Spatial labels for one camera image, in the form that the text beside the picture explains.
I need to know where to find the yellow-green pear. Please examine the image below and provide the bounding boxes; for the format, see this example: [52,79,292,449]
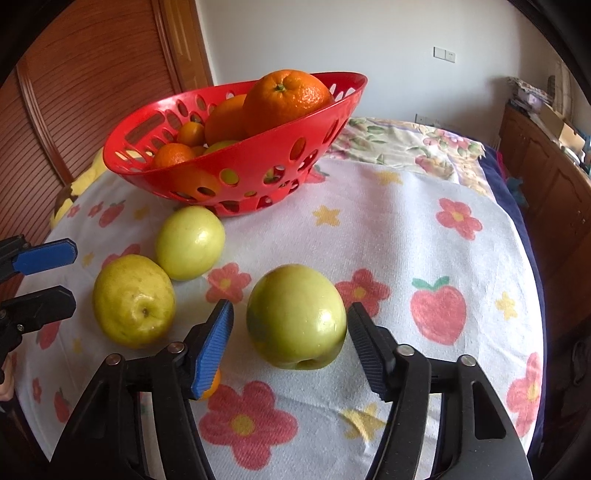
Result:
[92,254,176,350]

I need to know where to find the green apple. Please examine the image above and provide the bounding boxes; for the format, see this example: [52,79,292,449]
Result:
[245,264,346,370]
[155,206,225,281]

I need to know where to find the small tangerine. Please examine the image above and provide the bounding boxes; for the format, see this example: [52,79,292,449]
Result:
[199,369,221,401]
[176,121,205,147]
[152,142,194,169]

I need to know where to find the large orange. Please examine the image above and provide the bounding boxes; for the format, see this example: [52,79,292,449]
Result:
[242,69,334,136]
[204,94,247,146]

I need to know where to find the person's hand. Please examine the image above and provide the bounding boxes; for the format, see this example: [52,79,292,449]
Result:
[0,354,15,402]

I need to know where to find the white floral fruit-print cloth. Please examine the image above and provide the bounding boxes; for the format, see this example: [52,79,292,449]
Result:
[16,157,544,479]

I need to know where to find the red perforated plastic basket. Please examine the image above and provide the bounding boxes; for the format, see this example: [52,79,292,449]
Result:
[103,72,368,216]

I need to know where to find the wooden louvered wardrobe door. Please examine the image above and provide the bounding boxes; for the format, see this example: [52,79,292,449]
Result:
[1,0,212,243]

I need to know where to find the brown wooden cabinet row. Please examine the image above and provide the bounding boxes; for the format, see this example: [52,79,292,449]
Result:
[500,104,590,347]

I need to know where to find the floral patterned bed quilt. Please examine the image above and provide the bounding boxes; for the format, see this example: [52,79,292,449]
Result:
[327,117,524,225]

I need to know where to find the cardboard box on cabinet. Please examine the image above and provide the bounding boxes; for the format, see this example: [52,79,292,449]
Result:
[539,103,585,155]

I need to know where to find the white wall socket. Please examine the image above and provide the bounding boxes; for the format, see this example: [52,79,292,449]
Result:
[415,114,441,128]

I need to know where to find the white wall switch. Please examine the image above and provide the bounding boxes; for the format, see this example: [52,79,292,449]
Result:
[433,46,456,63]

